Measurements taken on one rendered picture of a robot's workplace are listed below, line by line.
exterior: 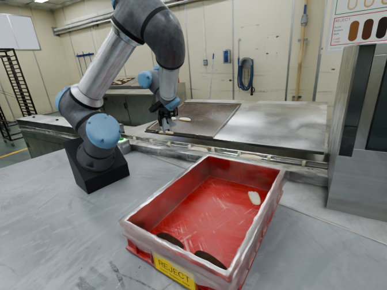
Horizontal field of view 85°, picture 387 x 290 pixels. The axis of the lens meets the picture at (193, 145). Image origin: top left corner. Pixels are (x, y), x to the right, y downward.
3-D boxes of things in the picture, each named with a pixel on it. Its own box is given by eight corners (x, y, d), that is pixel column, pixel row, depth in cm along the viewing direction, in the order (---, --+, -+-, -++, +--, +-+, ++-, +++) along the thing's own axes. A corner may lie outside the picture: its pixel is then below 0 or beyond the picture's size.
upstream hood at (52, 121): (18, 126, 200) (15, 117, 197) (38, 121, 214) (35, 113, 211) (105, 141, 139) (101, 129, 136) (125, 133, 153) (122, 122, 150)
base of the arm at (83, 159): (87, 178, 84) (90, 168, 77) (69, 147, 87) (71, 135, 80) (120, 163, 94) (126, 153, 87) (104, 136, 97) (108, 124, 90)
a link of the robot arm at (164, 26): (201, 30, 57) (183, 102, 105) (174, 2, 58) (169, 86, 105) (169, 52, 54) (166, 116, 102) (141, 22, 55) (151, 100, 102)
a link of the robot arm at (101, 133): (96, 164, 79) (101, 146, 69) (73, 137, 80) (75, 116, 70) (121, 148, 87) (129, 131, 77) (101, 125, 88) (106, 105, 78)
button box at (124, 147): (114, 158, 127) (110, 141, 123) (124, 153, 133) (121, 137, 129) (124, 160, 123) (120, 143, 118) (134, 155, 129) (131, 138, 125)
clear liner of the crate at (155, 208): (120, 250, 58) (112, 222, 54) (207, 171, 95) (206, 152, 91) (233, 323, 40) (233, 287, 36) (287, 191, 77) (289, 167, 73)
